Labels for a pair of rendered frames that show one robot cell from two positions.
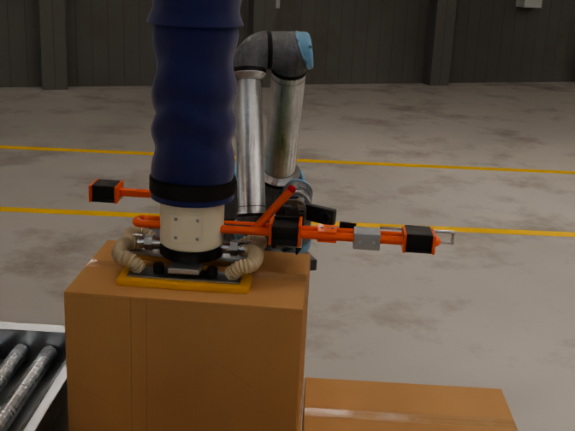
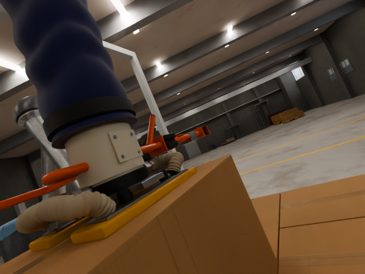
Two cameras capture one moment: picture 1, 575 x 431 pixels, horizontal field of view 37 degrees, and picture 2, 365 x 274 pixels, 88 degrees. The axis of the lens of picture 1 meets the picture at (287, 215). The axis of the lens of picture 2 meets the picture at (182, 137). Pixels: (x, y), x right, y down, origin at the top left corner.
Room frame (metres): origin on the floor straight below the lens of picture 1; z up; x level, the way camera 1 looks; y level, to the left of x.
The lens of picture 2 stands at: (1.73, 0.61, 1.02)
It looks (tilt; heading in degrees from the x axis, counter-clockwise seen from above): 4 degrees up; 297
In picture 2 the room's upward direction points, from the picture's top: 23 degrees counter-clockwise
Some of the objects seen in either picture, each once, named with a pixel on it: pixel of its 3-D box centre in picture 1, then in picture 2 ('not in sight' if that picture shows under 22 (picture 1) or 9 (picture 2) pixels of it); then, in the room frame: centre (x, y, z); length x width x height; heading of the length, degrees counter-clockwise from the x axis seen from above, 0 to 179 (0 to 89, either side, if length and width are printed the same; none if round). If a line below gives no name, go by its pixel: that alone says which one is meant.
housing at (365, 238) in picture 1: (366, 238); (188, 137); (2.12, -0.21, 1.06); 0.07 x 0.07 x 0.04; 87
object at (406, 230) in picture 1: (417, 240); (200, 132); (2.11, -0.35, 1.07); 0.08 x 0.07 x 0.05; 87
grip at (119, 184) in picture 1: (106, 191); not in sight; (2.42, 0.54, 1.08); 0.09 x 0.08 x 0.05; 177
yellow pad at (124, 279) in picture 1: (185, 274); (148, 189); (2.05, 0.26, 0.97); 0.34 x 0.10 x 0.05; 87
